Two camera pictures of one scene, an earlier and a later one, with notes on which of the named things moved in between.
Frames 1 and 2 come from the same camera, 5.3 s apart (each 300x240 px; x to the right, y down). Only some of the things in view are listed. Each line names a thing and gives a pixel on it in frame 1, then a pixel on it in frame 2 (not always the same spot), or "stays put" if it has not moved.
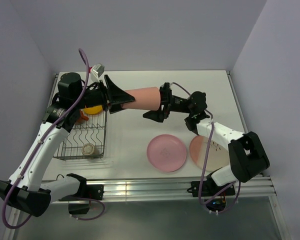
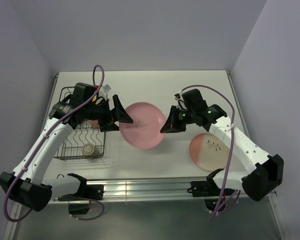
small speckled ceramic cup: [89, 149] stays put
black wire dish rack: [90, 131] stays put
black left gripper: [114, 95] → [117, 114]
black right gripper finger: [157, 115] → [175, 122]
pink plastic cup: [148, 98] → [93, 123]
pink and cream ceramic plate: [218, 157] stays put
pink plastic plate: [166, 152] → [144, 132]
